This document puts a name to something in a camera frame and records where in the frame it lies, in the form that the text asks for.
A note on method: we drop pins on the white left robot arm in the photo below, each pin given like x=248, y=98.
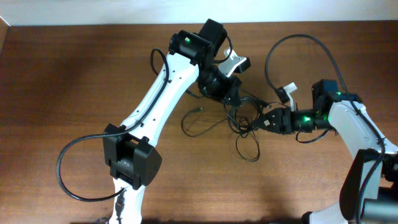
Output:
x=129, y=149

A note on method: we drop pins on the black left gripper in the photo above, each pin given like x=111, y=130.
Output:
x=232, y=88

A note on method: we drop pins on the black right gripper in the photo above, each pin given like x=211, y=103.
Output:
x=282, y=124

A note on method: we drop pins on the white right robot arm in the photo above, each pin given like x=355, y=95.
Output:
x=369, y=193

